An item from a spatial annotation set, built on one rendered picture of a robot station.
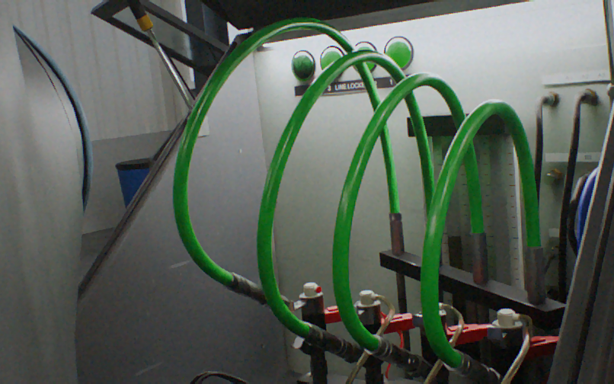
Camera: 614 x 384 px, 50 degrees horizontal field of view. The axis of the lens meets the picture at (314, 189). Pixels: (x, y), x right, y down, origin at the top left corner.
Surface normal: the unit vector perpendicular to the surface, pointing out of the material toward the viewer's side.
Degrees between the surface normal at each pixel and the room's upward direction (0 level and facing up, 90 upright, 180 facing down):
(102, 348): 90
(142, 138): 90
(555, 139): 90
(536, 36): 90
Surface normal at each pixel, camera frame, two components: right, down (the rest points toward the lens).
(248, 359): 0.78, 0.02
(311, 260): -0.61, 0.18
